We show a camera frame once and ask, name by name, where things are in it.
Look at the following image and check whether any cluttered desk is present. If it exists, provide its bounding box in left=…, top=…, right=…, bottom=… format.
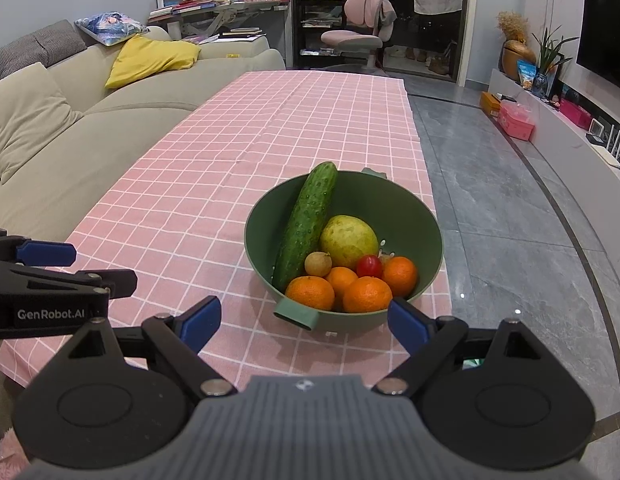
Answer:
left=149, top=0, right=291, bottom=43

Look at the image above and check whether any green cucumber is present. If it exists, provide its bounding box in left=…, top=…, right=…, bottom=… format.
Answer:
left=271, top=161, right=339, bottom=292

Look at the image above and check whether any brown longan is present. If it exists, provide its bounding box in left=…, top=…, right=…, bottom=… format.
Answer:
left=304, top=251, right=333, bottom=278

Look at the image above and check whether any large orange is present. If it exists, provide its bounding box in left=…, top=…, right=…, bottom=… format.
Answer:
left=285, top=276, right=336, bottom=312
left=343, top=276, right=393, bottom=314

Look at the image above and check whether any white router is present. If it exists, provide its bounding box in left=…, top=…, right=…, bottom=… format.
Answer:
left=597, top=127, right=620, bottom=168

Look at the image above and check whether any grey textured cushion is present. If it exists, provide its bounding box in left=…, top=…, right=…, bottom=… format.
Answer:
left=0, top=20, right=88, bottom=83

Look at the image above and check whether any green plastic bowl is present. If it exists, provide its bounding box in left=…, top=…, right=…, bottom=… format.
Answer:
left=244, top=167, right=445, bottom=333

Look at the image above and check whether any small white device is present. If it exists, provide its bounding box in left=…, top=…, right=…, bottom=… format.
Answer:
left=587, top=117, right=610, bottom=146

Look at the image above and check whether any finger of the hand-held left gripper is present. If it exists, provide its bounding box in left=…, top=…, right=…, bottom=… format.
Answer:
left=0, top=266, right=138, bottom=297
left=0, top=228, right=77, bottom=267

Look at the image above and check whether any pink checked tablecloth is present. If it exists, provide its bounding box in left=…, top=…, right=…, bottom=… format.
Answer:
left=0, top=70, right=453, bottom=388

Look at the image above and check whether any pink fluffy rug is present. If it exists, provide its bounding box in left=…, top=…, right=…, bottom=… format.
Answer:
left=0, top=430, right=31, bottom=480

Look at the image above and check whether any pink desk chair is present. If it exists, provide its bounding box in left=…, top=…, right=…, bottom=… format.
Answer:
left=320, top=0, right=397, bottom=72

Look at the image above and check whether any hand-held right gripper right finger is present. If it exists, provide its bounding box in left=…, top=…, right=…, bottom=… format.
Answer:
left=372, top=297, right=545, bottom=396

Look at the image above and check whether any dark notebook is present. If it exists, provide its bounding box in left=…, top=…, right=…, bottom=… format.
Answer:
left=220, top=27, right=267, bottom=41

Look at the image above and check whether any small orange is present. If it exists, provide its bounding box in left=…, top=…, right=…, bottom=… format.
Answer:
left=325, top=266, right=359, bottom=301

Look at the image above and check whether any beige sofa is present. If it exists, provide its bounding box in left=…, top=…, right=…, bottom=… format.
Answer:
left=0, top=20, right=287, bottom=241

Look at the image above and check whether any beige cushion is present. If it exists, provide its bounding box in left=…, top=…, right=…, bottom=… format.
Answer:
left=0, top=62, right=85, bottom=183

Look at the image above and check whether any brown vase with dried flowers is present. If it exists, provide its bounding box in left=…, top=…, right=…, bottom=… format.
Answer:
left=496, top=10, right=536, bottom=81

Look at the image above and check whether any yellow box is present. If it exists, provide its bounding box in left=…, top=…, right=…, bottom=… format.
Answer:
left=480, top=91, right=515, bottom=117

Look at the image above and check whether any green potted plant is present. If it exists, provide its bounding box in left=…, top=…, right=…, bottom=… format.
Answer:
left=532, top=25, right=580, bottom=98

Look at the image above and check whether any black television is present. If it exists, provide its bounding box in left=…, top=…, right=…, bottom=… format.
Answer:
left=576, top=0, right=620, bottom=95

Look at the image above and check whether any yellow-green guava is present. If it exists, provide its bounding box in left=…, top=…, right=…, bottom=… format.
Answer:
left=319, top=215, right=379, bottom=270

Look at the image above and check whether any pink box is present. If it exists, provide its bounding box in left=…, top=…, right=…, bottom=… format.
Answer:
left=498, top=101, right=535, bottom=142

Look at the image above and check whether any blue printed cushion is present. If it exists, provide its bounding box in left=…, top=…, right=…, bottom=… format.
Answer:
left=74, top=10, right=150, bottom=47

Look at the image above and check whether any white television cabinet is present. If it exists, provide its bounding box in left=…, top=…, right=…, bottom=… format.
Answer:
left=490, top=67, right=620, bottom=281

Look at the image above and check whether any black shelf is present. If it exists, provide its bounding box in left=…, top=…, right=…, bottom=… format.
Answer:
left=292, top=0, right=351, bottom=68

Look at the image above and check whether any blue snack bag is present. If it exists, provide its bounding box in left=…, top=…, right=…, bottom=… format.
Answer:
left=516, top=59, right=539, bottom=91

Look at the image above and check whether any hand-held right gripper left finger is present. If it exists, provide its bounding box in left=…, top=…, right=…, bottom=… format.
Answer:
left=65, top=296, right=238, bottom=396

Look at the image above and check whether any yellow cushion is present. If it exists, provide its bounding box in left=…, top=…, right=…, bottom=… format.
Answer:
left=105, top=35, right=201, bottom=90

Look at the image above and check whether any medium orange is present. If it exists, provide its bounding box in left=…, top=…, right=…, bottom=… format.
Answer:
left=381, top=256, right=419, bottom=298

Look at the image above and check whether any pink bag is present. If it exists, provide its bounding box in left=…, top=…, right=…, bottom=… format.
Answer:
left=560, top=98, right=593, bottom=130

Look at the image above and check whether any red cherry tomato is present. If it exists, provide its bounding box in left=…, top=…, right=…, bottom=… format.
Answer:
left=356, top=254, right=383, bottom=279

